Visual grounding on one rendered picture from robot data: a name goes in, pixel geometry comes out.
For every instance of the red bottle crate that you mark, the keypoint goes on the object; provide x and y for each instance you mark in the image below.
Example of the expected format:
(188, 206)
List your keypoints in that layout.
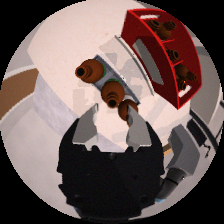
(151, 53)

